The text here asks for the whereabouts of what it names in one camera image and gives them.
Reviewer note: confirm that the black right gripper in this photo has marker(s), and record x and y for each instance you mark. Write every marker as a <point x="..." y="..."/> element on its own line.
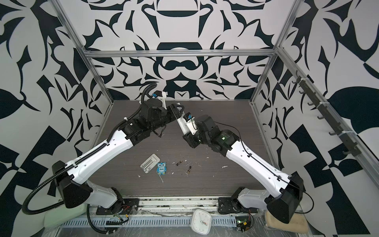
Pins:
<point x="191" y="139"/>

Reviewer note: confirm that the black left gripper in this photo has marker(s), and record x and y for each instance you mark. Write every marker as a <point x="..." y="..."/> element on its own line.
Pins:
<point x="171" y="110"/>

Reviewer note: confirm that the white remote control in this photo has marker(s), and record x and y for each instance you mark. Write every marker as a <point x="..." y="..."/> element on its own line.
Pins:
<point x="183" y="125"/>

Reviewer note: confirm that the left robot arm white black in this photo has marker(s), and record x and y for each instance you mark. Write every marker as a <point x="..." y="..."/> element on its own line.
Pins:
<point x="74" y="185"/>

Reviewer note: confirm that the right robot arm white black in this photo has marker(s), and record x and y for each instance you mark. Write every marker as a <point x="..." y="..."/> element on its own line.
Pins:
<point x="283" y="192"/>

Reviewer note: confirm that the white battery cover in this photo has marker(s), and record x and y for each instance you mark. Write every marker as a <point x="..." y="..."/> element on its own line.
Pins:
<point x="150" y="163"/>

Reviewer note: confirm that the blue owl toy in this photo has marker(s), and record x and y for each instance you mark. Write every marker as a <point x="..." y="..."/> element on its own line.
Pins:
<point x="161" y="168"/>

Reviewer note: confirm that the white square clock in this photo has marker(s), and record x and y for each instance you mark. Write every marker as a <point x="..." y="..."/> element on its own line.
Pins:
<point x="201" y="222"/>

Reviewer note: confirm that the small green circuit board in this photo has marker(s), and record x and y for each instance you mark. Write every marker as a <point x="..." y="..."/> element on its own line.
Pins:
<point x="243" y="223"/>

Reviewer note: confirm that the beige foam pad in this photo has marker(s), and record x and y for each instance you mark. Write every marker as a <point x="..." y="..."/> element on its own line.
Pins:
<point x="298" y="223"/>

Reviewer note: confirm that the green foam pad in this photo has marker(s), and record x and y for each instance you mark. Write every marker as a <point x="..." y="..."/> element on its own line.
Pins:
<point x="62" y="214"/>

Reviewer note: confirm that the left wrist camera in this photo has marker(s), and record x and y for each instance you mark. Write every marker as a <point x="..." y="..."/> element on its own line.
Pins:
<point x="160" y="95"/>

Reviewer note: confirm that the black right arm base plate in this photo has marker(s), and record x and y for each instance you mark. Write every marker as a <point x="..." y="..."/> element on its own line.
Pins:
<point x="227" y="205"/>

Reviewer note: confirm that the aluminium frame top bar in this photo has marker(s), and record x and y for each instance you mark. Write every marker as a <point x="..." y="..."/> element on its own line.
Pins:
<point x="178" y="53"/>

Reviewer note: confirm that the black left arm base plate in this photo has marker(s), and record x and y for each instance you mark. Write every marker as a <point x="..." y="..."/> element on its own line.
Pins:
<point x="128" y="206"/>

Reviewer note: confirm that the white slotted cable duct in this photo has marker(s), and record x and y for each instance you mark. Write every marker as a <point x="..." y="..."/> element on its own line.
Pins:
<point x="139" y="222"/>

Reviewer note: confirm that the aluminium frame corner post left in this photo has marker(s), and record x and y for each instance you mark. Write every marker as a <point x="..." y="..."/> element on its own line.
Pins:
<point x="79" y="71"/>

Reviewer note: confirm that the aluminium frame corner post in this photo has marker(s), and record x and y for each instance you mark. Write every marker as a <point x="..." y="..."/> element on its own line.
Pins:
<point x="282" y="36"/>
<point x="79" y="71"/>

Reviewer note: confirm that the black hook rail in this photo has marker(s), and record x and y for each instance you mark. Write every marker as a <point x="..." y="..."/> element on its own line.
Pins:
<point x="328" y="113"/>

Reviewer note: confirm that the aluminium frame corner post right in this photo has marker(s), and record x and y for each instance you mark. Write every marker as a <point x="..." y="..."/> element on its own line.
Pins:
<point x="282" y="36"/>

